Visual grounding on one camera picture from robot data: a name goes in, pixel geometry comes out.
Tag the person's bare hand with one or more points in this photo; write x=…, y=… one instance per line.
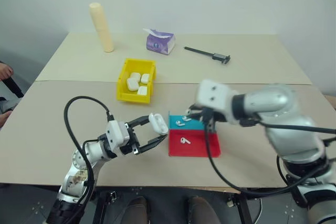
x=4, y=119
x=5, y=71

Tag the white earbud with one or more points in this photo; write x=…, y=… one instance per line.
x=184, y=140
x=178, y=123
x=186, y=118

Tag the purple tissue pack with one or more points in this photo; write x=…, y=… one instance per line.
x=158, y=43

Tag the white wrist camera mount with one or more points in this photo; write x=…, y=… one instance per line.
x=116, y=134
x=212, y=95

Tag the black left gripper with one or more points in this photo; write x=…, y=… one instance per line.
x=133, y=142

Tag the yellow plastic bin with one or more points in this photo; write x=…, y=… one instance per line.
x=123, y=87

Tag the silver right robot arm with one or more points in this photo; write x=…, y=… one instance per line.
x=288, y=132

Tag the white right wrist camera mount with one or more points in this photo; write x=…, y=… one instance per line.
x=212, y=95

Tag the black chair part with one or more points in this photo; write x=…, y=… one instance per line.
x=14, y=87

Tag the blue shallow tray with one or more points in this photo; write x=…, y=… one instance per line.
x=195, y=125

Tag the black caliper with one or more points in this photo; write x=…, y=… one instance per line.
x=210, y=54

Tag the dark brown rounded shape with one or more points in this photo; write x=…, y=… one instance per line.
x=200, y=211
x=136, y=211

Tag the red shallow tray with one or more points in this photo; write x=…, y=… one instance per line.
x=199, y=145

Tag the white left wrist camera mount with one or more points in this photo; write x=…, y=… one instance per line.
x=116, y=134

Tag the black table leg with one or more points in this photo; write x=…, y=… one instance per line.
x=242, y=208

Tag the white earbud case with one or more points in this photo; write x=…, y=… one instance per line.
x=158, y=124
x=135, y=75
x=145, y=78
x=132, y=84
x=142, y=91

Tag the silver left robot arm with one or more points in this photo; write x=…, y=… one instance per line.
x=78, y=161

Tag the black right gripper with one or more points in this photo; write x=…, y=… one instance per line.
x=219, y=116

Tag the cream cylinder stack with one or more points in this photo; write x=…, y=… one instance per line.
x=103, y=30

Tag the closed white earbud case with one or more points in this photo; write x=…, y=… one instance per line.
x=135, y=75
x=145, y=78
x=142, y=91
x=132, y=84

